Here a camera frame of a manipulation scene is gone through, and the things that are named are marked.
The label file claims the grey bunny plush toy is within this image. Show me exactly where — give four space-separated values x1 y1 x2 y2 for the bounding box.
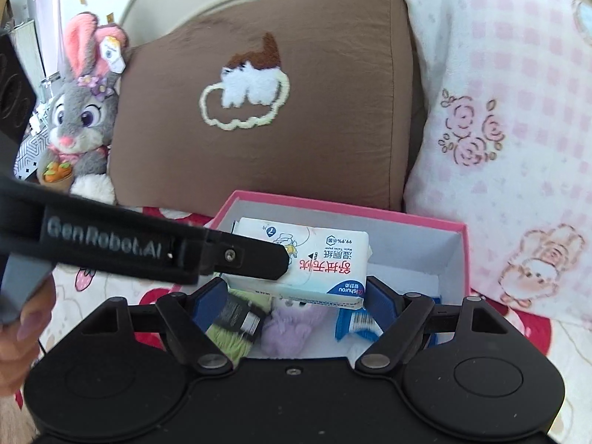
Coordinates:
36 12 130 205

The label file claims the blue wipes packet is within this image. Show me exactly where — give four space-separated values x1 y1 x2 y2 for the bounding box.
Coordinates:
334 308 383 352

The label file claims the pink cardboard box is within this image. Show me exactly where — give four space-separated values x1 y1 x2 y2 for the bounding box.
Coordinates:
202 188 473 362

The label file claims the brown embroidered pillow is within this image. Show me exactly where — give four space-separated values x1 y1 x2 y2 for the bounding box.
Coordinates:
108 0 413 215

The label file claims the white tissue pack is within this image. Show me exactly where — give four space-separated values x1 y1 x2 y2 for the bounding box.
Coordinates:
224 218 371 310

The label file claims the purple plush toy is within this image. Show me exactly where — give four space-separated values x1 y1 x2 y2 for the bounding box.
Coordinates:
260 298 329 358

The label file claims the red bear blanket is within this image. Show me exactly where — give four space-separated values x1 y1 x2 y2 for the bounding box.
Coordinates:
13 204 592 444

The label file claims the left hand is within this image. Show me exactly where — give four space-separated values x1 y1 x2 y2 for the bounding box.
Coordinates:
0 274 56 397

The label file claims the pink checkered pillow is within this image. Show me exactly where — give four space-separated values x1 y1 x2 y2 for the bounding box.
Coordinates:
404 0 591 327

